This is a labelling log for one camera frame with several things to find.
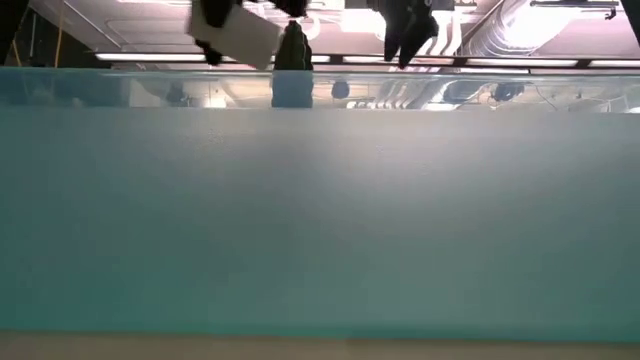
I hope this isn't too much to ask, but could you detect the white pill bottle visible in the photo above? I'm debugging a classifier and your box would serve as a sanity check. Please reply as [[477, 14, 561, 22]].
[[186, 3, 285, 72]]

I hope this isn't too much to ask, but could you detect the green translucent plastic basket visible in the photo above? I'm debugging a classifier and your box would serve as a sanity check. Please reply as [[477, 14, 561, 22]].
[[0, 67, 640, 345]]

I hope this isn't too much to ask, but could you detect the green cactus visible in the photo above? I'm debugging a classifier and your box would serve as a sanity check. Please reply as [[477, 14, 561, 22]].
[[272, 19, 315, 71]]

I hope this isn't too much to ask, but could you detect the long ceiling light fixture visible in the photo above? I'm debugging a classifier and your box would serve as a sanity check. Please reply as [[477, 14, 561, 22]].
[[94, 51, 640, 70]]

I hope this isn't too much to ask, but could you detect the black ceiling track fixture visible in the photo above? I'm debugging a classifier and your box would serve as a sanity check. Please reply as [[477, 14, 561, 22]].
[[529, 0, 621, 21]]

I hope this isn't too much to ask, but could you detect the silver ventilation duct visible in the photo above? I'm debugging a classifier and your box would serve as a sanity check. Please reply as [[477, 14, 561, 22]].
[[459, 0, 551, 57]]

